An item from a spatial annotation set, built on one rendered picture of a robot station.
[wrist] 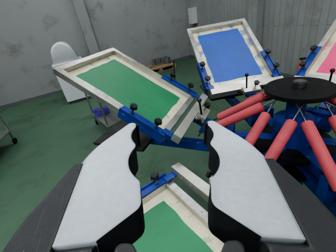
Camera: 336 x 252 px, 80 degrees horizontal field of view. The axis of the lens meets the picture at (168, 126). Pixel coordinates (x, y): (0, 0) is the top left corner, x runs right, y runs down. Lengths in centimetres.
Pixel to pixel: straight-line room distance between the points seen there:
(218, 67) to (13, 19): 646
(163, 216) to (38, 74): 698
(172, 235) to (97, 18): 707
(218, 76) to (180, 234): 130
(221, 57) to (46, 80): 637
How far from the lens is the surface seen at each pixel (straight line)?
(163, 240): 93
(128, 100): 132
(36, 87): 771
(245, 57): 202
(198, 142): 142
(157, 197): 107
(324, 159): 103
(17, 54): 760
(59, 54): 589
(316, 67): 198
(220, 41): 214
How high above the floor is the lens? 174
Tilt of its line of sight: 29 degrees down
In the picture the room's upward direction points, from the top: 11 degrees counter-clockwise
